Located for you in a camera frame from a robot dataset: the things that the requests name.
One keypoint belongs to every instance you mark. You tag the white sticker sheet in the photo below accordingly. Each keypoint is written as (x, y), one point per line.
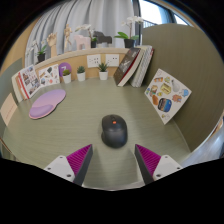
(49, 76)

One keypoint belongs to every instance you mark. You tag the beige card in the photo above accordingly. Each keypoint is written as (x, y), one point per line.
(8, 108)

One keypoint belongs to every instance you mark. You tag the thick white book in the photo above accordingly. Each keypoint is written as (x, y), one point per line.
(16, 86)

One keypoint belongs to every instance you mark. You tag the wooden hand model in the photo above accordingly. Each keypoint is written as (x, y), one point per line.
(52, 41)

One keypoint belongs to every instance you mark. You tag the black computer mouse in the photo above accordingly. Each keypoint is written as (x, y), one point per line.
(114, 133)

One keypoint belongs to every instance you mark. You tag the wooden mannequin figure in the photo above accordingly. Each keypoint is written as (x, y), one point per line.
(67, 35)

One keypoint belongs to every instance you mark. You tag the white orchid in black pot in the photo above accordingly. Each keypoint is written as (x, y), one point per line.
(129, 42)
(41, 57)
(94, 43)

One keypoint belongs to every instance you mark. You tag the purple mouse pad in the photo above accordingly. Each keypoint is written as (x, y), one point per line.
(46, 101)

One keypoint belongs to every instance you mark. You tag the colourful sticker sheet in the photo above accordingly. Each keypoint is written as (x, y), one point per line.
(166, 95)

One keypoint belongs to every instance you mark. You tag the white books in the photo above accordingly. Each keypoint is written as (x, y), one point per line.
(142, 66)

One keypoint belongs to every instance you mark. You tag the black wooden horse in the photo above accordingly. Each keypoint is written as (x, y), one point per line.
(101, 37)

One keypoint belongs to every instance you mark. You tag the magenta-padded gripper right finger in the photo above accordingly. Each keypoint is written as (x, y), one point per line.
(166, 166)

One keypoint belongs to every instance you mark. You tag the black book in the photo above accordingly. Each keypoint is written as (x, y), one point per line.
(126, 66)

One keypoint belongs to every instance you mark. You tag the grey curtain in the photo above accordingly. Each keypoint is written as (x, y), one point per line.
(100, 16)

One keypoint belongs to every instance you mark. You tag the pink wooden horse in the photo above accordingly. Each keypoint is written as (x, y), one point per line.
(81, 41)

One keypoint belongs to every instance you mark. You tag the succulent in white pot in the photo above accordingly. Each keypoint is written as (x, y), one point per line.
(103, 75)
(67, 79)
(81, 77)

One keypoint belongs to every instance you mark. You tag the red and white magazine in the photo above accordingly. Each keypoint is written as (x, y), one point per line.
(30, 80)

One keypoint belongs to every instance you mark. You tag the white wall socket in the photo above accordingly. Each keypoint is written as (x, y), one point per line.
(112, 60)
(94, 61)

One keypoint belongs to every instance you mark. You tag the purple round number sticker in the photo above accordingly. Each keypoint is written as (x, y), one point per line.
(63, 66)

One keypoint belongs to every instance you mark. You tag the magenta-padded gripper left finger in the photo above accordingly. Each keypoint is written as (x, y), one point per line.
(58, 166)

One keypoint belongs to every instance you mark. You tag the window with dark frame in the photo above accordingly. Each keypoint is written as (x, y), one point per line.
(151, 11)

